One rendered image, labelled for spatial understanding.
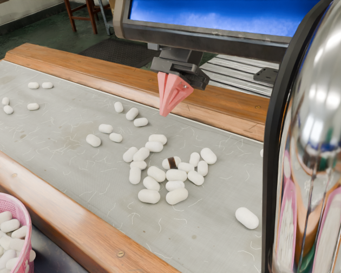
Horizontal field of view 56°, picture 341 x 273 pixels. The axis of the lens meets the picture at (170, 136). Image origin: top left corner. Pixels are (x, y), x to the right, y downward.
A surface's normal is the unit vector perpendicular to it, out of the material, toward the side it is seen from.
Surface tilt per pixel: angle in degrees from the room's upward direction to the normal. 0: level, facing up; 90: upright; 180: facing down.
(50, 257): 0
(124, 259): 0
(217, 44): 90
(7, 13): 88
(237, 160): 0
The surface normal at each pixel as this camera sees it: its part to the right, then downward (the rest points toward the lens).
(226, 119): -0.55, -0.16
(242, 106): -0.16, -0.78
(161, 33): -0.62, 0.55
